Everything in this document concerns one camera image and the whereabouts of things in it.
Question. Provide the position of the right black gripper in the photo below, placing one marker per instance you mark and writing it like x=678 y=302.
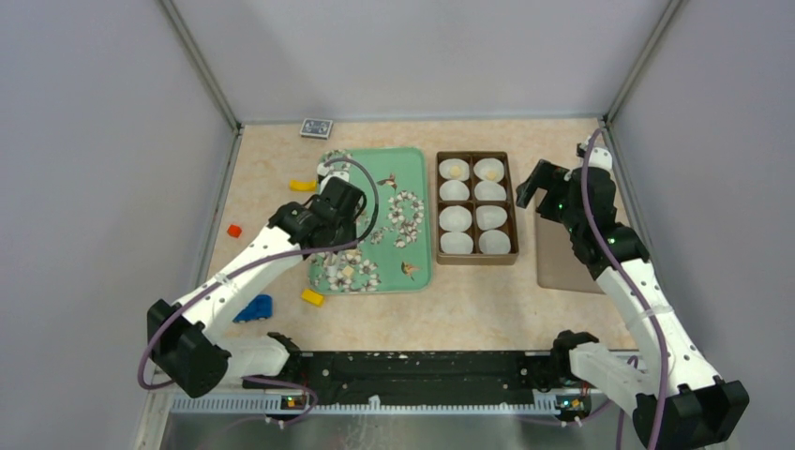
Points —
x=556 y=181

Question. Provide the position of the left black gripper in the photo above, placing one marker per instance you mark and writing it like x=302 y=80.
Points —
x=351 y=232

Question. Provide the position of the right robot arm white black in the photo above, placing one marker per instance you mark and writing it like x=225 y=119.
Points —
x=678 y=400

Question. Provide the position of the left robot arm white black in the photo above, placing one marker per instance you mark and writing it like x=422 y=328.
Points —
x=183 y=335

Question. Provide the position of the brown chocolate box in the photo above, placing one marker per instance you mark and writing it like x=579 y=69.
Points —
x=510 y=227

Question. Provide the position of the white paper cup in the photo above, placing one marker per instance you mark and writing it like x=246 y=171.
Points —
x=495 y=242
x=455 y=219
x=454 y=191
x=446 y=164
x=456 y=243
x=490 y=217
x=488 y=191
x=482 y=166

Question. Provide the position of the white paper cup far right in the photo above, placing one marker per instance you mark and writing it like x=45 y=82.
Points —
x=482 y=166

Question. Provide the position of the yellow curved block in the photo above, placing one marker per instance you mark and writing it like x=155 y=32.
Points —
x=303 y=186

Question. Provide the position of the white paper cup near right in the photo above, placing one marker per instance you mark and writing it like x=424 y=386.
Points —
x=495 y=242

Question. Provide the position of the green floral tray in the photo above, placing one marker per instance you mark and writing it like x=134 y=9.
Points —
x=395 y=257

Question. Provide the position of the white paper cup far left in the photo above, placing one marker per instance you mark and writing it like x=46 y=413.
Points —
x=446 y=164

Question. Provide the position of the brown box lid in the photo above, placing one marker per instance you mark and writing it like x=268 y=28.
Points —
x=557 y=267

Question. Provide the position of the blue card deck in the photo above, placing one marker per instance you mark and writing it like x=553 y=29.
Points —
x=316 y=128

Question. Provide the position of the yellow block near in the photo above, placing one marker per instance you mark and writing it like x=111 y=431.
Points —
x=311 y=297

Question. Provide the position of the white paper cup near left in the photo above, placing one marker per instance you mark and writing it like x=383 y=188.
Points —
x=456 y=243

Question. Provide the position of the red small block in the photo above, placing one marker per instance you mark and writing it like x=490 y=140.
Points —
x=234 y=231

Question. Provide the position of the blue toy car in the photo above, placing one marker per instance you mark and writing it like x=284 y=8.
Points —
x=260 y=308

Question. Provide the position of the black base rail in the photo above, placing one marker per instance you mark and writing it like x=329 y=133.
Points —
x=468 y=378

